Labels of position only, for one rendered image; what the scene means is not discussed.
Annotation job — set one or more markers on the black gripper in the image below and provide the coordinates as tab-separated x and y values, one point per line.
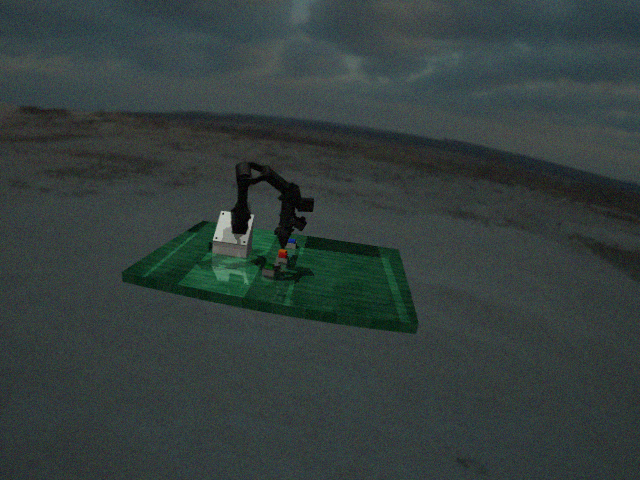
284	231

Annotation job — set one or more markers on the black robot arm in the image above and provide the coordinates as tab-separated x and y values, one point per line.
290	196

